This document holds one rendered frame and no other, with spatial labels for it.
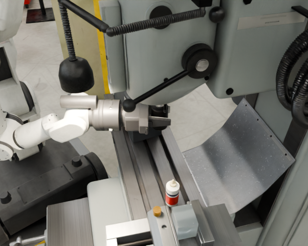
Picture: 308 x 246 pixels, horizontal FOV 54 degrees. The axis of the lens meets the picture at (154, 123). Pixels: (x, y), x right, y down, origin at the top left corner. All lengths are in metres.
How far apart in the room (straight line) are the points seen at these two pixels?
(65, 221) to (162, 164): 0.42
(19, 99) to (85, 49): 1.38
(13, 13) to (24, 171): 1.01
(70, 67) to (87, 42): 1.97
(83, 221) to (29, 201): 0.40
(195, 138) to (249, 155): 1.52
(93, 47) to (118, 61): 1.92
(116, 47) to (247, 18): 0.28
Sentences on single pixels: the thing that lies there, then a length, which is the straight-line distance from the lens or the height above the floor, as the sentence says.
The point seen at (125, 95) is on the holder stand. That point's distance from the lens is 1.09.
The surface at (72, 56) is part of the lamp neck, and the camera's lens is 0.65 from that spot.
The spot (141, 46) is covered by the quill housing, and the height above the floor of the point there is 1.49.
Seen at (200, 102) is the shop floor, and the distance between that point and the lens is 2.97.
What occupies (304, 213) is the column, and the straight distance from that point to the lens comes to 1.18.
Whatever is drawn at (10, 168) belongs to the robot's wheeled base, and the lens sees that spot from 1.74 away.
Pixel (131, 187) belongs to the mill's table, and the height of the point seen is 0.95.
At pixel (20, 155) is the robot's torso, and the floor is 0.68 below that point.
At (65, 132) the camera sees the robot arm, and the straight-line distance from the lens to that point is 0.85.
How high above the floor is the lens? 1.77
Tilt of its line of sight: 41 degrees down
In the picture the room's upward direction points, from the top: straight up
